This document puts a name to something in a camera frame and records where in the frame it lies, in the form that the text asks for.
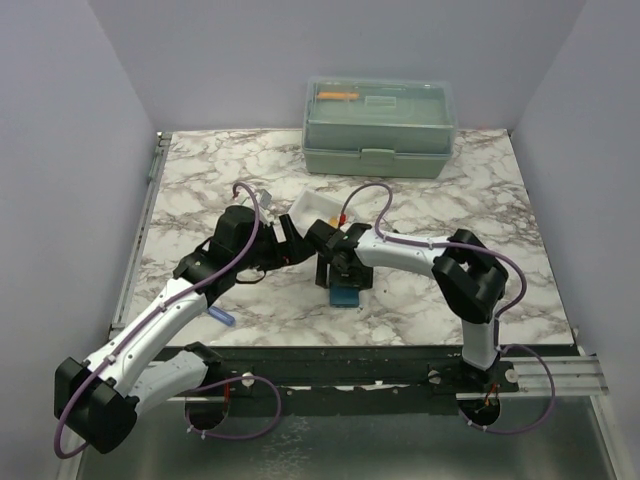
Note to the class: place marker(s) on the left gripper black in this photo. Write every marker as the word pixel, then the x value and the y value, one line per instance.
pixel 292 251

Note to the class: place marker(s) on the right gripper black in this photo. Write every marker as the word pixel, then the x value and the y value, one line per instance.
pixel 365 278

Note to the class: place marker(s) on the blue leather card holder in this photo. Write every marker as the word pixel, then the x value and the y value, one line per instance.
pixel 344 297

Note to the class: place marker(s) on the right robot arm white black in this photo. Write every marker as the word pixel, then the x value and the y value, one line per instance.
pixel 471 281

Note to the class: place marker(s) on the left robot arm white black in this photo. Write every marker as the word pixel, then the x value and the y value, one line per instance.
pixel 102 397

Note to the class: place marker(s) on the white plastic card tray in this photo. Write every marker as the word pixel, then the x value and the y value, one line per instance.
pixel 311 205

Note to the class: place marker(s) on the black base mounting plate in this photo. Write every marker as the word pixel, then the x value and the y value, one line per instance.
pixel 349 381

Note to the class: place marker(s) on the green plastic toolbox clear lid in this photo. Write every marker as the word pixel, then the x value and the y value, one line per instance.
pixel 396 129

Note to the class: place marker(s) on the orange tool inside toolbox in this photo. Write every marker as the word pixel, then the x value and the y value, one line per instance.
pixel 337 96

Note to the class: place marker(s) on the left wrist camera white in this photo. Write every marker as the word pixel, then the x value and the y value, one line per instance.
pixel 266 206

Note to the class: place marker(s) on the blue red handled screwdriver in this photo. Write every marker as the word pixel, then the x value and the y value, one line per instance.
pixel 221 316

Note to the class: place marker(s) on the aluminium rail frame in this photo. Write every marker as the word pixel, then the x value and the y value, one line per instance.
pixel 567 374

